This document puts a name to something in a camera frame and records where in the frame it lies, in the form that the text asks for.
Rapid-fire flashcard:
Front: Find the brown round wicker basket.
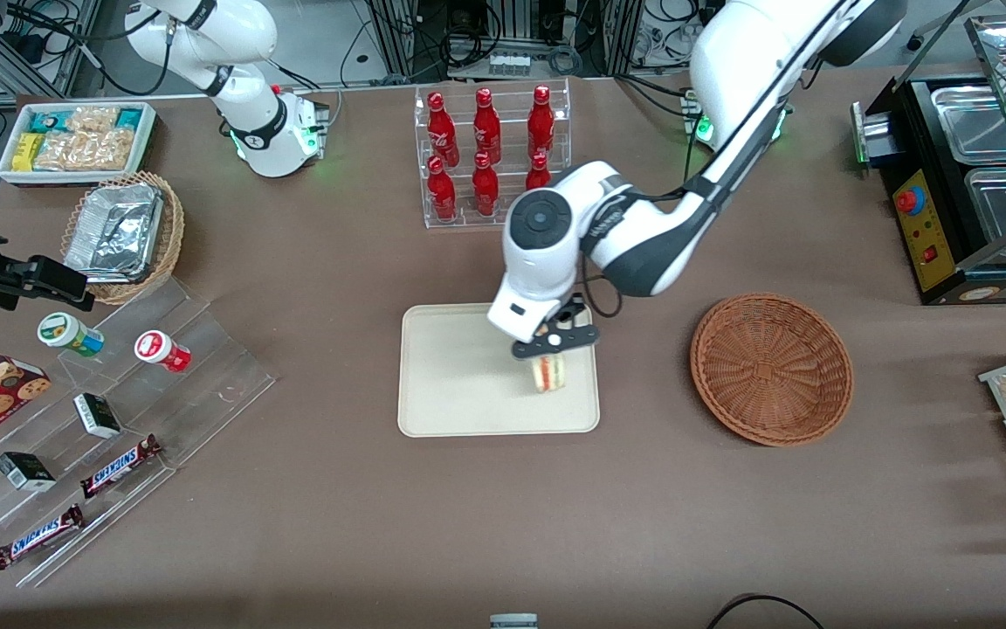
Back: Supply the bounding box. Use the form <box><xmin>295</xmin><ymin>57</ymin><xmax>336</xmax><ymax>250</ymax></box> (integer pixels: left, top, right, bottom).
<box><xmin>690</xmin><ymin>293</ymin><xmax>855</xmax><ymax>448</ymax></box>

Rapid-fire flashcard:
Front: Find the white snack bin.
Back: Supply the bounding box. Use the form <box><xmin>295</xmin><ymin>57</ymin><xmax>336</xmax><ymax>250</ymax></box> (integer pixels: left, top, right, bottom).
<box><xmin>0</xmin><ymin>101</ymin><xmax>157</xmax><ymax>187</ymax></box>

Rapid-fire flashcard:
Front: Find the small black box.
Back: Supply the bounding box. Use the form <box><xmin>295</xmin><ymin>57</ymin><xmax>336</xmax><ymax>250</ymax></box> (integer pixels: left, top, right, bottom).
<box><xmin>73</xmin><ymin>393</ymin><xmax>122</xmax><ymax>439</ymax></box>
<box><xmin>0</xmin><ymin>452</ymin><xmax>57</xmax><ymax>492</ymax></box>

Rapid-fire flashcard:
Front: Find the green lid snack cup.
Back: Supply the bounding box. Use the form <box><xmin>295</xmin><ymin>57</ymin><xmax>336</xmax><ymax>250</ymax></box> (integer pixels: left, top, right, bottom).
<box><xmin>38</xmin><ymin>312</ymin><xmax>106</xmax><ymax>358</ymax></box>

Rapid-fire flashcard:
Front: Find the aluminium frame rack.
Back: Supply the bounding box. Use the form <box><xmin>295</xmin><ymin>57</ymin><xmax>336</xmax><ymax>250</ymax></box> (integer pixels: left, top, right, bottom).
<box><xmin>368</xmin><ymin>0</ymin><xmax>644</xmax><ymax>78</ymax></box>

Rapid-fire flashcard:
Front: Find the aluminium foil container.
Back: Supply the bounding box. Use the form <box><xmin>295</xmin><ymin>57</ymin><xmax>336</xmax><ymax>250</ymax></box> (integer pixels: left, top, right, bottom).
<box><xmin>64</xmin><ymin>183</ymin><xmax>164</xmax><ymax>285</ymax></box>

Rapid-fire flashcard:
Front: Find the clear acrylic bottle rack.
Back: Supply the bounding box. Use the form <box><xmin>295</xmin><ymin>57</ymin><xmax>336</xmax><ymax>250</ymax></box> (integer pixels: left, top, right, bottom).
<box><xmin>414</xmin><ymin>79</ymin><xmax>572</xmax><ymax>230</ymax></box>

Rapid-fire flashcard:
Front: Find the Snickers chocolate bar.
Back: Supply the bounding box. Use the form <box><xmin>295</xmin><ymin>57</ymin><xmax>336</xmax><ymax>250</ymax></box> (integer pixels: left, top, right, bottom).
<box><xmin>0</xmin><ymin>504</ymin><xmax>85</xmax><ymax>570</ymax></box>
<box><xmin>80</xmin><ymin>434</ymin><xmax>163</xmax><ymax>499</ymax></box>

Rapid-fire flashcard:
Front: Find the clear cracker bag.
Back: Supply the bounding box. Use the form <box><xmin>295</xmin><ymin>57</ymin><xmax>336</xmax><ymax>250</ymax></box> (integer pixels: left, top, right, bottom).
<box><xmin>34</xmin><ymin>130</ymin><xmax>86</xmax><ymax>172</ymax></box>
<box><xmin>84</xmin><ymin>128</ymin><xmax>136</xmax><ymax>172</ymax></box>
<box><xmin>66</xmin><ymin>106</ymin><xmax>121</xmax><ymax>135</ymax></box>

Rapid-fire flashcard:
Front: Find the black floor cable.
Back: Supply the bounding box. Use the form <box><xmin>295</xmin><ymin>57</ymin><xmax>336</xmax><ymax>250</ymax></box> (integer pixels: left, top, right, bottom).
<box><xmin>706</xmin><ymin>594</ymin><xmax>827</xmax><ymax>629</ymax></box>

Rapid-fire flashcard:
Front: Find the clear acrylic step shelf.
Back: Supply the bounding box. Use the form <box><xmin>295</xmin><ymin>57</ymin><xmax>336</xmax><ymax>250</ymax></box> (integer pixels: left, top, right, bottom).
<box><xmin>0</xmin><ymin>276</ymin><xmax>279</xmax><ymax>588</ymax></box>

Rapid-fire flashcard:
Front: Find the beige rectangular tray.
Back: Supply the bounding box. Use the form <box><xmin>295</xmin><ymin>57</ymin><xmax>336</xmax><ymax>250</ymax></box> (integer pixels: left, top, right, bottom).
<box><xmin>397</xmin><ymin>300</ymin><xmax>601</xmax><ymax>438</ymax></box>

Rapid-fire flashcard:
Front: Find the black food warmer machine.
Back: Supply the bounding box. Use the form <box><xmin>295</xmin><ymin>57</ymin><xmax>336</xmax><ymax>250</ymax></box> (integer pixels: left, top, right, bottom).
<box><xmin>852</xmin><ymin>74</ymin><xmax>1006</xmax><ymax>305</ymax></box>

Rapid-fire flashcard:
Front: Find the triangular sandwich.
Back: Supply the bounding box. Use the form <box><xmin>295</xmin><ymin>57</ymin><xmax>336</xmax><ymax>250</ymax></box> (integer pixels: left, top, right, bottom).
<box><xmin>531</xmin><ymin>352</ymin><xmax>570</xmax><ymax>394</ymax></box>

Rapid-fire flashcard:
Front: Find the light tan wicker basket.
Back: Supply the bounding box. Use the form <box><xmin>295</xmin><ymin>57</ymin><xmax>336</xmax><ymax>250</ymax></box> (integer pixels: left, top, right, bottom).
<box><xmin>60</xmin><ymin>171</ymin><xmax>185</xmax><ymax>306</ymax></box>

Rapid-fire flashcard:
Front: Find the red lid snack cup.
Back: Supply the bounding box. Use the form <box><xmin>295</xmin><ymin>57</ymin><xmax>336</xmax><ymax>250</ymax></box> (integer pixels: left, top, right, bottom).
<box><xmin>134</xmin><ymin>330</ymin><xmax>192</xmax><ymax>374</ymax></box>

